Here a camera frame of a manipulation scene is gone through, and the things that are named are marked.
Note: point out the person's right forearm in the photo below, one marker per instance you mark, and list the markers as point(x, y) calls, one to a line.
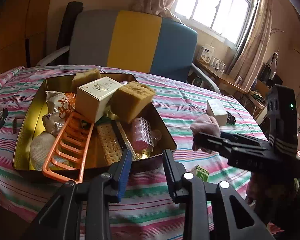
point(277, 200)

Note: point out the cracker packet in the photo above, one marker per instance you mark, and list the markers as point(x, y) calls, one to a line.
point(109, 143)

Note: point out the yellow sponge block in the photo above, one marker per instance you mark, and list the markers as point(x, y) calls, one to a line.
point(86, 77)
point(131, 102)

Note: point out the wooden side table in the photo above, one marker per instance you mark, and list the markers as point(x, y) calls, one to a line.
point(229, 82)

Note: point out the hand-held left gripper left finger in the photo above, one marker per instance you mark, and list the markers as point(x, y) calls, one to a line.
point(122, 175)

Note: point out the small dark stick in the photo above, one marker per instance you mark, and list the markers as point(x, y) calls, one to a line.
point(15, 125)

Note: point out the small green box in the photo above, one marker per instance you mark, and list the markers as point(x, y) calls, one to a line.
point(201, 173)

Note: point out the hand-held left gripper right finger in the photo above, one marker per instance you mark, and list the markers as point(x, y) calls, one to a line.
point(170, 172)

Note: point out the pale sock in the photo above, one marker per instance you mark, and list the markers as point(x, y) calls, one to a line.
point(41, 147)

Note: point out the small glass jar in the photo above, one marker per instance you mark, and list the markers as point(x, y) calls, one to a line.
point(238, 80)

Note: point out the orange plastic rack tray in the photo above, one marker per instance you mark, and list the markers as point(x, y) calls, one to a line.
point(86, 142)

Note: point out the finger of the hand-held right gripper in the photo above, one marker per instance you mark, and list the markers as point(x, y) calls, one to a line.
point(229, 140)
point(214, 148)

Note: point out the dark clutter pile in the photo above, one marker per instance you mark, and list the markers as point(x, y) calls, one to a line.
point(269, 72)

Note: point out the white carton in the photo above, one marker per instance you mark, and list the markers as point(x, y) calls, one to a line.
point(206, 53)

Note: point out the black binder clip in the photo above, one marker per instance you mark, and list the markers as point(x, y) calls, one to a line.
point(231, 118)

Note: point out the row of white cups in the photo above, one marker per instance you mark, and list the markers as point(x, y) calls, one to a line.
point(217, 64)

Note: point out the grey yellow blue armchair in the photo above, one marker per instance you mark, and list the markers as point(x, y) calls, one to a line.
point(135, 42)

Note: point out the wooden wardrobe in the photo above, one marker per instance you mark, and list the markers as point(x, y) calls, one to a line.
point(20, 25)

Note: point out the small beige cardboard box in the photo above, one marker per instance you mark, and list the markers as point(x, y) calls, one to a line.
point(216, 111)

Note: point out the window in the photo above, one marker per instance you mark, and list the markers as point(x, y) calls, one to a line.
point(214, 7)

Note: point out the gold tin box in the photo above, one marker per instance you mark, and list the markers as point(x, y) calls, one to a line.
point(162, 130)

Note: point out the white orange snack packet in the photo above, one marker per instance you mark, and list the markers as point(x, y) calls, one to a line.
point(52, 122)

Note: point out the large white cardboard box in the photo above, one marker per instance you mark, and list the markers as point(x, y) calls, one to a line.
point(95, 100)

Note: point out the pink hair roller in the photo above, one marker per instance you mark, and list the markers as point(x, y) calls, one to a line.
point(204, 126)
point(142, 132)

